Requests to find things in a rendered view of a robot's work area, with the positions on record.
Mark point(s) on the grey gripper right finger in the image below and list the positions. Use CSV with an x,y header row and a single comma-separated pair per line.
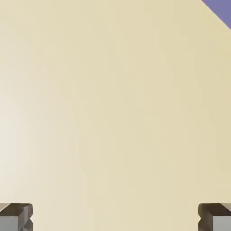
x,y
216,216

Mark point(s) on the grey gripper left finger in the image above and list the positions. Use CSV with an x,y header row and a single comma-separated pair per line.
x,y
14,216

